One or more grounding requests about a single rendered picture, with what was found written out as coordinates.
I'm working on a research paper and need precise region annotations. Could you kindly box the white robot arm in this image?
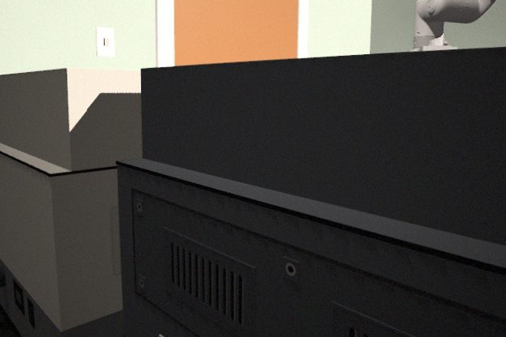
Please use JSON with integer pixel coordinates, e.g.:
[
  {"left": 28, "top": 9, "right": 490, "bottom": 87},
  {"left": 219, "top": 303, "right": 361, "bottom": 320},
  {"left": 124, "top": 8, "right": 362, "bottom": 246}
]
[{"left": 414, "top": 0, "right": 496, "bottom": 51}]

